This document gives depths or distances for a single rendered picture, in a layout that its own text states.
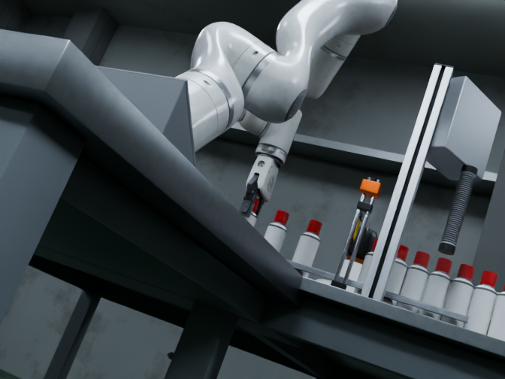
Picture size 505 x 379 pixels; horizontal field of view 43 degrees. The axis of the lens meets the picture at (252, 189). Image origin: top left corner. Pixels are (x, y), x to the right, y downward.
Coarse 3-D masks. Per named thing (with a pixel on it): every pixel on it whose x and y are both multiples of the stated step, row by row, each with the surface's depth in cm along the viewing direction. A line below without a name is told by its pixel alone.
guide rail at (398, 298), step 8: (296, 264) 157; (312, 272) 155; (320, 272) 155; (352, 280) 152; (360, 288) 151; (384, 296) 150; (392, 296) 149; (400, 296) 148; (408, 304) 148; (416, 304) 147; (424, 304) 147; (432, 312) 147; (440, 312) 145; (448, 312) 145; (464, 320) 143
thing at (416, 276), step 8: (416, 256) 154; (424, 256) 153; (416, 264) 153; (424, 264) 153; (408, 272) 153; (416, 272) 151; (424, 272) 152; (408, 280) 152; (416, 280) 151; (424, 280) 151; (408, 288) 151; (416, 288) 150; (424, 288) 152; (408, 296) 150; (416, 296) 150; (400, 304) 150; (416, 312) 150
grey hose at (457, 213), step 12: (468, 168) 148; (468, 180) 147; (456, 192) 147; (468, 192) 146; (456, 204) 146; (456, 216) 145; (456, 228) 144; (444, 240) 144; (456, 240) 144; (444, 252) 144
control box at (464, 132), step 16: (464, 80) 149; (448, 96) 150; (464, 96) 148; (480, 96) 152; (448, 112) 148; (464, 112) 149; (480, 112) 152; (496, 112) 157; (448, 128) 146; (464, 128) 149; (480, 128) 153; (496, 128) 157; (432, 144) 147; (448, 144) 145; (464, 144) 149; (480, 144) 153; (432, 160) 153; (448, 160) 150; (464, 160) 149; (480, 160) 153; (448, 176) 158; (480, 176) 153
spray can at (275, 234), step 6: (276, 216) 166; (282, 216) 165; (288, 216) 166; (276, 222) 165; (282, 222) 164; (270, 228) 164; (276, 228) 163; (282, 228) 163; (270, 234) 163; (276, 234) 162; (282, 234) 163; (270, 240) 162; (276, 240) 162; (282, 240) 163; (276, 246) 162
